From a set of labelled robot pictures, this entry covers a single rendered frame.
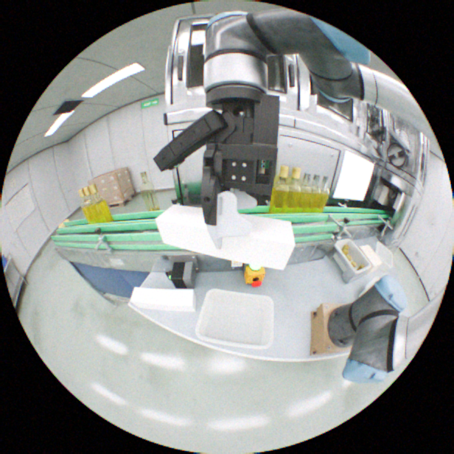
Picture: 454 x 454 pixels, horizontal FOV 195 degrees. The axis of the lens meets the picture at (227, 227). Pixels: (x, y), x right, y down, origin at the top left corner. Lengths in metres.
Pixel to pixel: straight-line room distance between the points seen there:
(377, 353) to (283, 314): 0.37
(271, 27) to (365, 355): 0.44
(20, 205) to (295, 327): 5.77
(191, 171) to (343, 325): 0.82
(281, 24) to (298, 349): 0.66
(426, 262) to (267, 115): 4.23
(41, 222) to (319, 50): 5.73
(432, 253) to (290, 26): 4.19
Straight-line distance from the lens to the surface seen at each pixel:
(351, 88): 0.27
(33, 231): 5.55
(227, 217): 0.17
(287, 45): 0.18
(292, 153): 0.71
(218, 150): 0.16
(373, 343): 0.33
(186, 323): 0.52
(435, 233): 4.17
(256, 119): 0.16
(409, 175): 1.45
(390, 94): 0.28
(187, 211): 0.26
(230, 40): 0.19
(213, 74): 0.17
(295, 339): 0.54
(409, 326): 0.32
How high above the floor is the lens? 1.24
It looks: 36 degrees down
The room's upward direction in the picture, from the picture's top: straight up
